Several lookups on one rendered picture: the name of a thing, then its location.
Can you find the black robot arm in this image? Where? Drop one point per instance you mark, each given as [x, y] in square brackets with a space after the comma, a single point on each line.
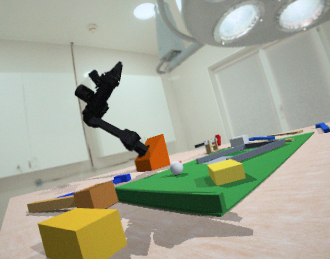
[97, 107]

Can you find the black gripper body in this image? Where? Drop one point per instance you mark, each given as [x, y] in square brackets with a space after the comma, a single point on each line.
[107, 86]

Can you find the grey ball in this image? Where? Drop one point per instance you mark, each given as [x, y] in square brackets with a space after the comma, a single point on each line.
[176, 168]

